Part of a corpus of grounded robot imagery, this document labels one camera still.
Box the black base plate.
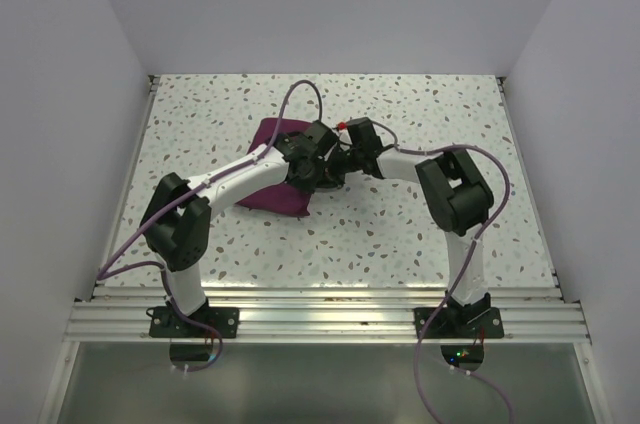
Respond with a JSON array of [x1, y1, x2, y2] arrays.
[[146, 303, 240, 339], [423, 307, 505, 340]]

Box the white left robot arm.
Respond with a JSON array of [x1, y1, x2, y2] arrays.
[[140, 121, 339, 337]]

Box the purple cloth mat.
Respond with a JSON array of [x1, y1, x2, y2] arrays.
[[237, 118, 311, 218]]

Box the aluminium rail frame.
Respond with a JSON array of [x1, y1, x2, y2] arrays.
[[40, 74, 596, 423]]

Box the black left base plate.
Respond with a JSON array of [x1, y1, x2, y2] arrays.
[[146, 303, 240, 339]]

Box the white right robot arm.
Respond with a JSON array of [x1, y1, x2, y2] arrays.
[[325, 118, 494, 337]]

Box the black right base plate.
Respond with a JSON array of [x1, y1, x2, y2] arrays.
[[423, 307, 505, 340]]

